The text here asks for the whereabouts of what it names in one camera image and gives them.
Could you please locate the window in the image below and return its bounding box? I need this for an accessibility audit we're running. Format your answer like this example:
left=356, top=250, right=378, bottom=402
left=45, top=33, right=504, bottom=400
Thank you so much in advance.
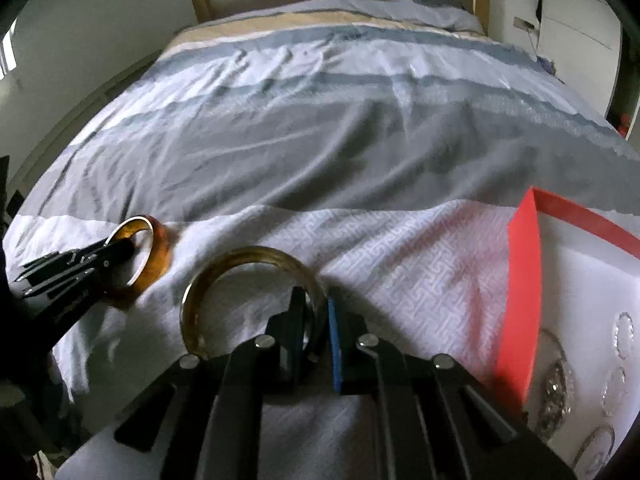
left=0, top=19, right=19, bottom=81

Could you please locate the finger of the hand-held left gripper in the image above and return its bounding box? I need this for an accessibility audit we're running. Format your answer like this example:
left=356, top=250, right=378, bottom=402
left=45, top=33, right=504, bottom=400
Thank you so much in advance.
left=14, top=236, right=137, bottom=282
left=22, top=250, right=135, bottom=300

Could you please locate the amber bangle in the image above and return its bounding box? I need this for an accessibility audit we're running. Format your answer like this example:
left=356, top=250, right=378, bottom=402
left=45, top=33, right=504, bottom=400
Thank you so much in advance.
left=102, top=215, right=174, bottom=307

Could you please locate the red box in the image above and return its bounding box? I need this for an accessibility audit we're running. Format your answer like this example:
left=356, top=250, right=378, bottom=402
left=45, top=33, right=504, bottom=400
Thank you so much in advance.
left=492, top=186, right=640, bottom=480

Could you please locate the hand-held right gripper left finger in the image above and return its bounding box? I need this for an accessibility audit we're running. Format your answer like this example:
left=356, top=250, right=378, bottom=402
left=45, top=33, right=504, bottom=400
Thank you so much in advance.
left=114, top=286, right=316, bottom=480

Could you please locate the silver bangle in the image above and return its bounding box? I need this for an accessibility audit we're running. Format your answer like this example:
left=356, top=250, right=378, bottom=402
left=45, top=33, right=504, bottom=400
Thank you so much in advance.
left=572, top=425, right=617, bottom=472

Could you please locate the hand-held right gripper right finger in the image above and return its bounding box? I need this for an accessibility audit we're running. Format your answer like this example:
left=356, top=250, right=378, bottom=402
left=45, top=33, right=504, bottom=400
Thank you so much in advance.
left=326, top=297, right=577, bottom=480

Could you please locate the striped pillow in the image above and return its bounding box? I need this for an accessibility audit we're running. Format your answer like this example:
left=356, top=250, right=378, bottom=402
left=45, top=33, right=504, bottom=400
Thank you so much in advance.
left=340, top=0, right=485, bottom=34

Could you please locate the dark green brown bangle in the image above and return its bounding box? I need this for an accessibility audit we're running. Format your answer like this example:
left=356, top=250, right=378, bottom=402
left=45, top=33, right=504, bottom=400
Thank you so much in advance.
left=180, top=246, right=329, bottom=361

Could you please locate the black and white bead bracelet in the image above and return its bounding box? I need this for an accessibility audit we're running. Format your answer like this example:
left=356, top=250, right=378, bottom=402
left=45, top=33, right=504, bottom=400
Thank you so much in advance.
left=534, top=360, right=576, bottom=433

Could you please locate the silver crystal hoop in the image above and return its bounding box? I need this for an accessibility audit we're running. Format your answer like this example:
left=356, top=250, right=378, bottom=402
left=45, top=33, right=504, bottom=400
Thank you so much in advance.
left=612, top=312, right=636, bottom=361
left=601, top=366, right=629, bottom=417

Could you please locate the white wardrobe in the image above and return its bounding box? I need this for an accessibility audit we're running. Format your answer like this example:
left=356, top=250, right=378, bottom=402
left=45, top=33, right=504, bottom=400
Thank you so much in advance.
left=537, top=0, right=640, bottom=137

